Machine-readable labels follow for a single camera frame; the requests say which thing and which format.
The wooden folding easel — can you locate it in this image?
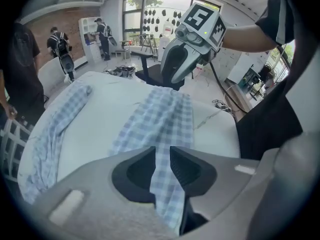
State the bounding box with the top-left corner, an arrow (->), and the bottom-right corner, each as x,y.
139,32 -> 159,58

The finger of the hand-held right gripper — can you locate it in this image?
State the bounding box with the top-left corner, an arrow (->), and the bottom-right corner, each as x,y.
171,46 -> 202,84
159,37 -> 188,84

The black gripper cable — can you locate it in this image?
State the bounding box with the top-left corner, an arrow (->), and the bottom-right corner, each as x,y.
209,60 -> 251,115

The teal metal machine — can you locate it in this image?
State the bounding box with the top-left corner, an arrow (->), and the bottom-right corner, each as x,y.
238,67 -> 262,96

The black framed window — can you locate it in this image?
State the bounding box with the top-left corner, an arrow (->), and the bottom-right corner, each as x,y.
268,40 -> 296,74
121,0 -> 223,45

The blue checked shirt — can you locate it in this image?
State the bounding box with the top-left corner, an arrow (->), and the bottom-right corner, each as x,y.
21,83 -> 195,237

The person's right forearm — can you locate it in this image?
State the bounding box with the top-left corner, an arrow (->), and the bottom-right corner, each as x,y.
221,24 -> 279,54

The black office chair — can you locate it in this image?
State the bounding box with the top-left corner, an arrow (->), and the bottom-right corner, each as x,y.
130,50 -> 186,92

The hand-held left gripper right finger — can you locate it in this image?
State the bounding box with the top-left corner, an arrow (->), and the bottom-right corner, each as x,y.
169,145 -> 266,236

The clear acrylic stool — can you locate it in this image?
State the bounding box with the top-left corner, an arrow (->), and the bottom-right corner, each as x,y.
113,47 -> 132,61

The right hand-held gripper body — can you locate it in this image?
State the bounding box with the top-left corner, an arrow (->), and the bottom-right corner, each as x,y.
174,1 -> 227,67

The person's black shirt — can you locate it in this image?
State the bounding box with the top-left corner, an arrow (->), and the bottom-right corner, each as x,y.
235,0 -> 320,161

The white slatted rack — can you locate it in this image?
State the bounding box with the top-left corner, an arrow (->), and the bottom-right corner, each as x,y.
0,118 -> 32,185

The wooden bench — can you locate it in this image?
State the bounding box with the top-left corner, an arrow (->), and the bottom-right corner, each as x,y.
223,80 -> 254,115

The white office chair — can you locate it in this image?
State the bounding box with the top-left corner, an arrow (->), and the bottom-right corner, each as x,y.
37,57 -> 76,95

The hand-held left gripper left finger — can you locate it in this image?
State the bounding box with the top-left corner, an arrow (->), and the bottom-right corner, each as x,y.
31,145 -> 176,240

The white arched cabinet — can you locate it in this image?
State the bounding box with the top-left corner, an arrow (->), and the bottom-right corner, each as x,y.
78,16 -> 104,65

